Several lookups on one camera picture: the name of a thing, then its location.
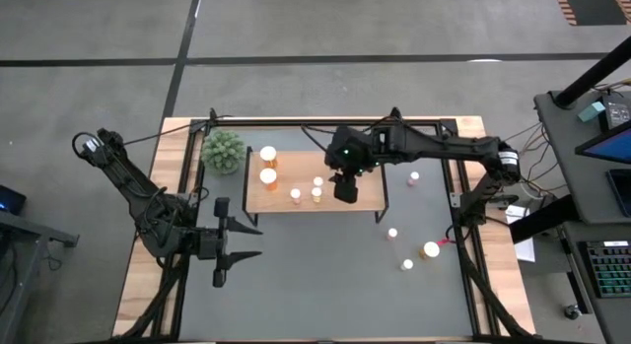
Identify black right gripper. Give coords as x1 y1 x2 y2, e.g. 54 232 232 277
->
323 125 377 205

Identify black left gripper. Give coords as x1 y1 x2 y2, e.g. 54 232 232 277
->
196 196 264 289

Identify large orange medicine bottle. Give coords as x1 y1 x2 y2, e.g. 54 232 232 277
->
418 241 442 261
258 145 279 171
258 167 279 192

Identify wooden shelf black metal legs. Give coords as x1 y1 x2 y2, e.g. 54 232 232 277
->
241 145 390 228

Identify green plant in patterned pot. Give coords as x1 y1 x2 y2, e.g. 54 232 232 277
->
199 129 247 176

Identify black table clamp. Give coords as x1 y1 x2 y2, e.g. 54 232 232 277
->
487 193 520 210

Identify white paper sheet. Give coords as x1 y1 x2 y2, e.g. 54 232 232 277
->
505 204 537 264

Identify black desk support beam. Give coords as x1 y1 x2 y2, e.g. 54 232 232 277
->
507 193 581 245

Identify grey side desk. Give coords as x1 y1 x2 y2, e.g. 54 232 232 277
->
533 87 631 344

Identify grey metal cart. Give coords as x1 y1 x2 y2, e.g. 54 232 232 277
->
0 208 80 344

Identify black device blue light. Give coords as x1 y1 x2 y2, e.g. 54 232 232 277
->
0 184 29 217

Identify small teal box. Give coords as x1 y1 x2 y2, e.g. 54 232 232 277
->
577 101 606 123

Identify black slanted pole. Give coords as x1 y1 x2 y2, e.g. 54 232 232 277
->
554 35 631 110

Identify blue lit screen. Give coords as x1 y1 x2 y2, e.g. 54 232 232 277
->
575 119 631 166

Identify black power adapter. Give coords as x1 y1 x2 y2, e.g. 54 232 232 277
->
603 95 631 131

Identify black tablet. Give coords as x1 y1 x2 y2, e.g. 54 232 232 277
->
605 169 631 218

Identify backlit keyboard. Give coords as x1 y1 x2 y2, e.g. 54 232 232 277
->
581 239 631 300

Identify black mat orange striped edge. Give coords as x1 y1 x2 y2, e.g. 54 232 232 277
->
552 0 631 28

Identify black metal table frame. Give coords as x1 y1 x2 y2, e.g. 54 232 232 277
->
115 115 531 343

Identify thin black cable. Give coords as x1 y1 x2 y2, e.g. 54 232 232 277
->
121 122 194 147

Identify loose cables bundle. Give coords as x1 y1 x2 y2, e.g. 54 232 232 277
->
502 121 568 200

